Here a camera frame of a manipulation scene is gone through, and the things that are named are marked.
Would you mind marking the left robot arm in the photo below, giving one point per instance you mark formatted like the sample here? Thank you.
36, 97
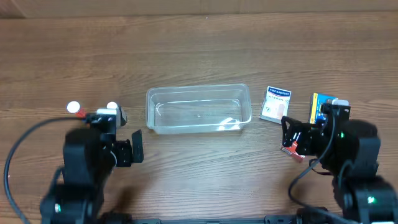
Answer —
90, 154

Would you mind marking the blue yellow cough drops box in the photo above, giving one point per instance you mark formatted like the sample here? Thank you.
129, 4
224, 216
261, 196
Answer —
315, 112

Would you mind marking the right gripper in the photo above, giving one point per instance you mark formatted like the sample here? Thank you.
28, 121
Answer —
302, 137

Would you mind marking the orange tube with white cap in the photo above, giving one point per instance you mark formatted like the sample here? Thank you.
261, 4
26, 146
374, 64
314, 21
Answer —
75, 108

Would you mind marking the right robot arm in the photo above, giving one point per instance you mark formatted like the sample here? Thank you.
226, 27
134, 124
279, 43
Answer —
348, 150

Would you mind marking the clear plastic container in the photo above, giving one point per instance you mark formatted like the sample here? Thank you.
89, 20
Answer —
198, 109

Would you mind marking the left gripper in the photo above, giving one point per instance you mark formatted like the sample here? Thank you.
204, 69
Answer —
123, 152

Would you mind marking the red medicine sachet box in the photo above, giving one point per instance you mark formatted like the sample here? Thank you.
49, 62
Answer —
291, 151

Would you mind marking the black bottle with white cap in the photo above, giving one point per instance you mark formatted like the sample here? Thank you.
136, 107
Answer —
118, 112

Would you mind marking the white Hansaplast plaster box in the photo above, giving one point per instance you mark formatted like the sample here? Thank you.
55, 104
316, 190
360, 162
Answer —
275, 104

